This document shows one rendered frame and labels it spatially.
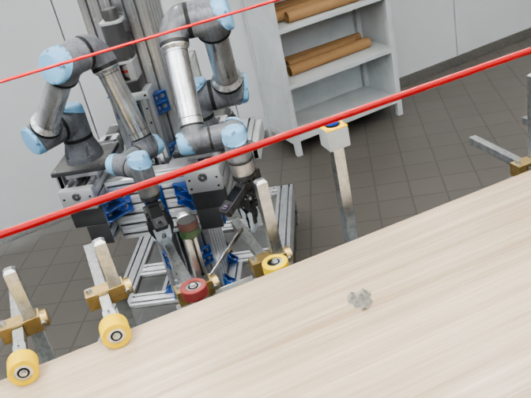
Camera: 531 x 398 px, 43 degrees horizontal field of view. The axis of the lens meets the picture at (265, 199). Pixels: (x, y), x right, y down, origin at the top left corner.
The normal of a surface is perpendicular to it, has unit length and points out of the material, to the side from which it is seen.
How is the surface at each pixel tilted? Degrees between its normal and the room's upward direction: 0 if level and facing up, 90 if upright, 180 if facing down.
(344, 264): 0
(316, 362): 0
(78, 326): 0
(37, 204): 90
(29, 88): 90
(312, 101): 90
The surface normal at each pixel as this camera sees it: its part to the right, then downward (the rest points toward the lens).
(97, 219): -0.06, 0.49
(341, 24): 0.44, 0.35
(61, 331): -0.20, -0.86
